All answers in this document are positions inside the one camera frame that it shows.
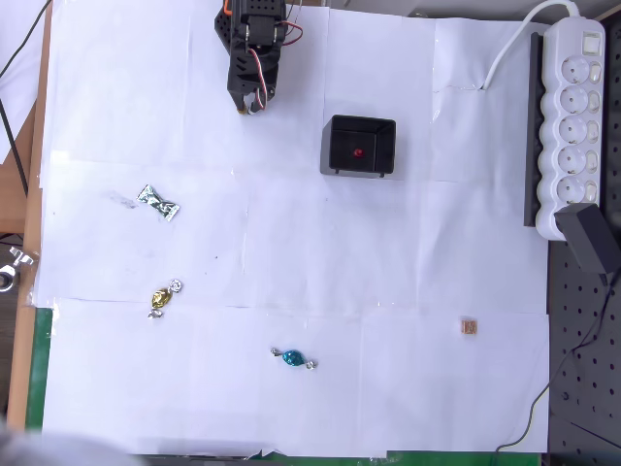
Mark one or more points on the small brown square caramel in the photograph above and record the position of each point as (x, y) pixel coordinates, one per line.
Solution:
(469, 327)

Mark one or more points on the black square container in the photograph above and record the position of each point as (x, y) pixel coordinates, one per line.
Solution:
(339, 145)

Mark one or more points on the gold foil candy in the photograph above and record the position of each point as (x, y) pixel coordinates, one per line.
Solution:
(160, 297)

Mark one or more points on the black power adapter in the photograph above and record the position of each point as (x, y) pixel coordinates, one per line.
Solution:
(587, 238)

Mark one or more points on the black rail beside power strip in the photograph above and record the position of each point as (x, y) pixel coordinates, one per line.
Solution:
(532, 145)

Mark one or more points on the silver wrapped candy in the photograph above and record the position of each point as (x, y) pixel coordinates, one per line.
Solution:
(158, 204)

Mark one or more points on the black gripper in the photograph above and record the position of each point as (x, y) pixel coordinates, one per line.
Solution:
(241, 86)

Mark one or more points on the white power strip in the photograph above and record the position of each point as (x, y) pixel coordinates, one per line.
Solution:
(572, 126)

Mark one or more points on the blurred grey object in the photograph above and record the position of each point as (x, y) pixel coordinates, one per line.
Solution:
(48, 449)

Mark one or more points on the black pegboard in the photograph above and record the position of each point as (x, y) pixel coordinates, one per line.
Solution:
(582, 315)

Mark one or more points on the blue foil candy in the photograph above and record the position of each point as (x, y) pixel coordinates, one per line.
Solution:
(292, 358)

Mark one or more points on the silver metal clamp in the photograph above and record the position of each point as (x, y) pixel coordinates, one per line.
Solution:
(10, 272)

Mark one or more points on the white paper table cover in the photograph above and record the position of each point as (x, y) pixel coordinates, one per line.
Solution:
(291, 291)

